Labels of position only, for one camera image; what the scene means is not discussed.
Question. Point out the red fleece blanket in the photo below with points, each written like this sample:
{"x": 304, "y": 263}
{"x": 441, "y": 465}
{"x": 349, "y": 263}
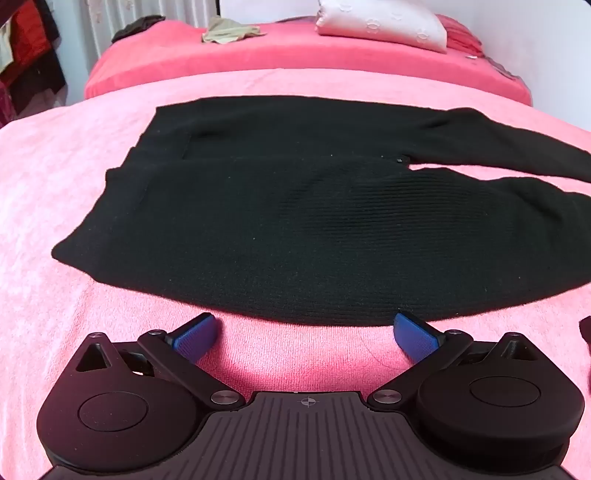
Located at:
{"x": 295, "y": 50}

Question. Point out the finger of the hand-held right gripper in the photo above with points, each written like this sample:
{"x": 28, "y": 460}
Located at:
{"x": 586, "y": 332}

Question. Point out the white pillow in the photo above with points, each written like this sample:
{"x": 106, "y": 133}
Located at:
{"x": 383, "y": 23}

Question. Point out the hanging clothes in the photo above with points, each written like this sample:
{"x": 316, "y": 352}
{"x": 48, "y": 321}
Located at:
{"x": 27, "y": 50}

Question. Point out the black ribbed pants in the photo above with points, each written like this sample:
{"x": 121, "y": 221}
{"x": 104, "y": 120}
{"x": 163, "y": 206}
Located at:
{"x": 295, "y": 221}

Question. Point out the folded pink blanket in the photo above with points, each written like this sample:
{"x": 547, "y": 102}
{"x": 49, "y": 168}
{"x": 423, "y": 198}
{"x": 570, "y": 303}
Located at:
{"x": 461, "y": 37}

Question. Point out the white curtain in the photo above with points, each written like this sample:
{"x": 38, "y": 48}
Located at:
{"x": 138, "y": 11}

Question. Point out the pink fleece blanket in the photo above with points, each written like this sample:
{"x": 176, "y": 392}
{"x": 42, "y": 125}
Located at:
{"x": 69, "y": 194}

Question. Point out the beige crumpled cloth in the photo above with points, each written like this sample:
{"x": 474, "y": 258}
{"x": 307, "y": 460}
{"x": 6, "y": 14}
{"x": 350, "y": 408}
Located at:
{"x": 231, "y": 32}

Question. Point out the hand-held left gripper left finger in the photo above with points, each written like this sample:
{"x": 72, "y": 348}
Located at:
{"x": 196, "y": 338}

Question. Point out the dark crumpled cloth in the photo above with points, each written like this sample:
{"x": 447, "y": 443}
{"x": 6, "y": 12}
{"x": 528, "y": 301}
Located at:
{"x": 136, "y": 25}

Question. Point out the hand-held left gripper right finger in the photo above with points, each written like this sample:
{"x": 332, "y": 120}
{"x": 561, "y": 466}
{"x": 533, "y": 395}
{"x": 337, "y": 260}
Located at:
{"x": 412, "y": 338}

